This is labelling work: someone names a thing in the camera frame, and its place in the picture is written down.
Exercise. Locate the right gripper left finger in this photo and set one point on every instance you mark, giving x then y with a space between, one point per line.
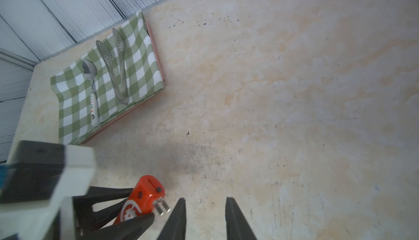
175 227

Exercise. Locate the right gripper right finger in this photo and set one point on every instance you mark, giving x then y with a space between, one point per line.
236 224

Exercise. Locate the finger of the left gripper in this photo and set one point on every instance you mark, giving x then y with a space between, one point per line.
83 206
127 230

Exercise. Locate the red flashlight with logo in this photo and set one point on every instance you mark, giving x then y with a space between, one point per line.
147 196

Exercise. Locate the clear plastic tongs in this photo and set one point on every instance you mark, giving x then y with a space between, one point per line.
116 66

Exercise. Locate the metal spoon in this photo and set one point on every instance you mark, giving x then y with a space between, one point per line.
90 72

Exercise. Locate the green checkered cloth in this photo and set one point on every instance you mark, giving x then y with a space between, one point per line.
144 80

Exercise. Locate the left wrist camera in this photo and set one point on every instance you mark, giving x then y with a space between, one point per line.
39 176

